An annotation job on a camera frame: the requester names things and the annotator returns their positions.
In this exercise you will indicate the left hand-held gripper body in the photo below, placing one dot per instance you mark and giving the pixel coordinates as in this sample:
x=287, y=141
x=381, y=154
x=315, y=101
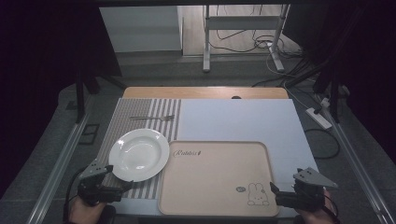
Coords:
x=93, y=186

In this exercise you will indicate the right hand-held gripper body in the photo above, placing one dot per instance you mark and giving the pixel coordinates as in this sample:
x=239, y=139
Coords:
x=311, y=193

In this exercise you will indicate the white ceramic plate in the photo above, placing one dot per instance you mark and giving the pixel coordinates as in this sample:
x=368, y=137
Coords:
x=139, y=155

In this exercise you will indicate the person's right hand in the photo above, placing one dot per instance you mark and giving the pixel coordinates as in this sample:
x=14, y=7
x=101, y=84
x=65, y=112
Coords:
x=316, y=215

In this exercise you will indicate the person's left hand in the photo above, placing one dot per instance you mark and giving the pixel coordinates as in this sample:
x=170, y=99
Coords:
x=85, y=213

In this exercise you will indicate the beige tray with rabbit print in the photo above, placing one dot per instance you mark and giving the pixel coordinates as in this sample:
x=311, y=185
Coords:
x=214, y=183

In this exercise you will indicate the grey striped placemat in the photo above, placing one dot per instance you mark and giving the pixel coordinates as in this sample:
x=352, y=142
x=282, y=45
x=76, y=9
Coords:
x=137, y=109

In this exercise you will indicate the metal fork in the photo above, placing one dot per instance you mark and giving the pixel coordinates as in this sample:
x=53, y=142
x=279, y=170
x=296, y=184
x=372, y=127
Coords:
x=155, y=118

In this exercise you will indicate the light blue placemat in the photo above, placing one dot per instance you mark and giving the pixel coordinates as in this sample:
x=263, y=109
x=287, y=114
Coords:
x=243, y=121

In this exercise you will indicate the white power strip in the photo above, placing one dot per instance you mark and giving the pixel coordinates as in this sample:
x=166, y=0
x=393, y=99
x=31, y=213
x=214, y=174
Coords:
x=318, y=118

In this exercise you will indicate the black metal stand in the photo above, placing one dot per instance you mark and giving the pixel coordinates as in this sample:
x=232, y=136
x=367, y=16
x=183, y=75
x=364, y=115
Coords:
x=80, y=93
x=334, y=90

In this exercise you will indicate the small dark object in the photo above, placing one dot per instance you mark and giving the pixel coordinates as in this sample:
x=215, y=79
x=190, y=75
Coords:
x=236, y=97

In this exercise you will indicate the aluminium rail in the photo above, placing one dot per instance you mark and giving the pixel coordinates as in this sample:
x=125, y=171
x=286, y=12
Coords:
x=59, y=171
x=355, y=161

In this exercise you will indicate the white wall panel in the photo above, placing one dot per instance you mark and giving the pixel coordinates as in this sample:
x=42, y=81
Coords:
x=140, y=29

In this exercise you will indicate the white metal stand frame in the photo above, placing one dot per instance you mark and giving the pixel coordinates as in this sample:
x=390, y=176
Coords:
x=243, y=22

